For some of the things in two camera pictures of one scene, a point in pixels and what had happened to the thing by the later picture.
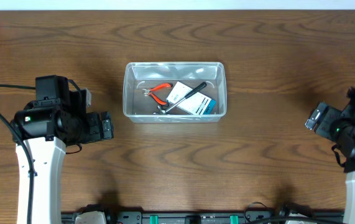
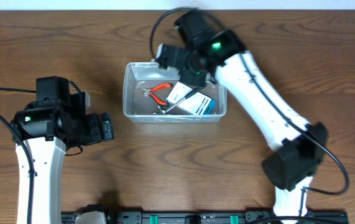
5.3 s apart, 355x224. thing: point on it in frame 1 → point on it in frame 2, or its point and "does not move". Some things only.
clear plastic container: x=139 y=107 does not move
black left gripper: x=94 y=132 does not move
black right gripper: x=325 y=127 → x=188 y=79
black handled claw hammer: x=163 y=111 does not move
